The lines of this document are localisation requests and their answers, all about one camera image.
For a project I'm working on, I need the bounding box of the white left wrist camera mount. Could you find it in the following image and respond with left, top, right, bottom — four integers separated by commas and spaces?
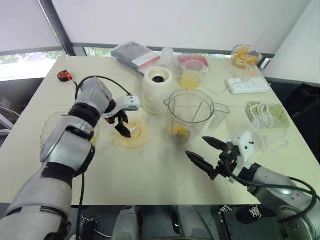
103, 94, 141, 120

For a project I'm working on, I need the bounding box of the yellow food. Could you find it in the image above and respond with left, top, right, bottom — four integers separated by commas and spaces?
168, 124, 190, 143

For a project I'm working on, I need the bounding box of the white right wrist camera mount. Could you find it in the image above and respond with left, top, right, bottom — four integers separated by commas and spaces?
229, 130, 256, 174

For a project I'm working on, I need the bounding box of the clear plastic bag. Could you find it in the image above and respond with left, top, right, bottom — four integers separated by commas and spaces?
250, 119, 291, 154

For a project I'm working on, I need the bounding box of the metal table bracket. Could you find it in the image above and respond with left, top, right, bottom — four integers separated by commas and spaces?
218, 204, 241, 240

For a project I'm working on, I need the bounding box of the small white wall device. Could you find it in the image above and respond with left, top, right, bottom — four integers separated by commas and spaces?
260, 57, 272, 70

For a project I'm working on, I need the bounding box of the clear blender jar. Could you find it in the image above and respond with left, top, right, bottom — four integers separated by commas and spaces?
163, 89, 231, 146

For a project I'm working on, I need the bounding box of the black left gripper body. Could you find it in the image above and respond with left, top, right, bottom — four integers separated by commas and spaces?
104, 109, 130, 126

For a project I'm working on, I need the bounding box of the white power cord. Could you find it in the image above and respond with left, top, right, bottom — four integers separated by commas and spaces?
201, 58, 253, 96

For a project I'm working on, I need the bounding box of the grey cloth in plastic pack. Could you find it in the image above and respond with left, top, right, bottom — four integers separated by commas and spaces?
110, 42, 161, 75

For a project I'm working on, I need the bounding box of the black window pillar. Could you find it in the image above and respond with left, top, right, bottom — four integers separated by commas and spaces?
38, 0, 76, 57

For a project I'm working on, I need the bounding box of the white power strip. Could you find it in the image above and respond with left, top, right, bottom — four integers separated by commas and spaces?
226, 77, 271, 95

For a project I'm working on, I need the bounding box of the stack of green white cloths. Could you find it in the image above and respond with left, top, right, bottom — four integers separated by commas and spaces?
245, 100, 291, 129

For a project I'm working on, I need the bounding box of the grey rounded robot leg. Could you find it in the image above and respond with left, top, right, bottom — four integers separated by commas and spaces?
110, 205, 144, 240
171, 205, 214, 240

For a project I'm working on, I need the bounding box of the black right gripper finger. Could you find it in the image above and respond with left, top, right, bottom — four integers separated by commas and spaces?
185, 150, 217, 181
202, 135, 229, 151

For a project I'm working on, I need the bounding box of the black orange tape measure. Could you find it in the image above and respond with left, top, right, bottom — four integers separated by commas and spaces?
56, 70, 77, 87

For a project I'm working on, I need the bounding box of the white blender base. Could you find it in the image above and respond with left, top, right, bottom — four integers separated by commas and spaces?
142, 67, 176, 116

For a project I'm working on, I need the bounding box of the yellow blender lid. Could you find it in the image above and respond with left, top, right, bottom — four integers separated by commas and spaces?
112, 117, 149, 150

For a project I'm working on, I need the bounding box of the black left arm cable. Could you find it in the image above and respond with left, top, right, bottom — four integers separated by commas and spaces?
74, 75, 133, 240

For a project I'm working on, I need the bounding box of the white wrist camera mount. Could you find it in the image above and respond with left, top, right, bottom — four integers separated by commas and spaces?
229, 130, 256, 174
103, 94, 141, 120

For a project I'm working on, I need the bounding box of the measuring cup with yellow juice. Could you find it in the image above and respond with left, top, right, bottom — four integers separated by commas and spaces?
180, 59, 210, 90

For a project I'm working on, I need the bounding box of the bag of orange fruit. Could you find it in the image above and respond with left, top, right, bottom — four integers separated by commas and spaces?
230, 44, 264, 69

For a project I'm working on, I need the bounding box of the red flat package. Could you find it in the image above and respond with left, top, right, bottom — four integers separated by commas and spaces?
177, 54, 211, 68

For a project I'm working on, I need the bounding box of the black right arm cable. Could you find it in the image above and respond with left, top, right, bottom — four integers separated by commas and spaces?
224, 152, 318, 224

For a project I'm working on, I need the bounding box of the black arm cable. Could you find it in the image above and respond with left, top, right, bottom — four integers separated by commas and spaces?
224, 152, 318, 224
74, 75, 133, 240

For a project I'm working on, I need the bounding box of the clear plastic cup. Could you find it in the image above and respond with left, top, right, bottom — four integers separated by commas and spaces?
160, 47, 176, 69

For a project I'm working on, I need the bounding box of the black cap with white print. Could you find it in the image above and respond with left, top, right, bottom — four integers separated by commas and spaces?
235, 204, 269, 225

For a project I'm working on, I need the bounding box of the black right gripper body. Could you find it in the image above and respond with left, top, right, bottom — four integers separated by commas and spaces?
215, 141, 241, 180

